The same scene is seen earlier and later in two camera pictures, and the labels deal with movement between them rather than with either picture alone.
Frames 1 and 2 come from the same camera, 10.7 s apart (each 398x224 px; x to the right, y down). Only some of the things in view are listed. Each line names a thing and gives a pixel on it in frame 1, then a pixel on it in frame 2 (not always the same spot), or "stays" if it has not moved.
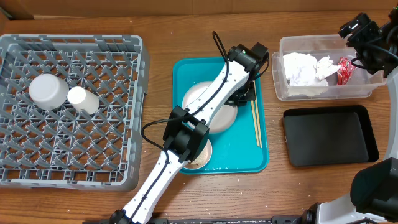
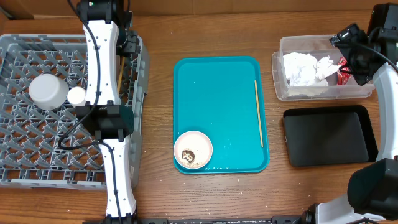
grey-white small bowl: [48, 91] stays
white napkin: [300, 70] stays
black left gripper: [250, 94] → [132, 47]
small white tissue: [324, 67] stays
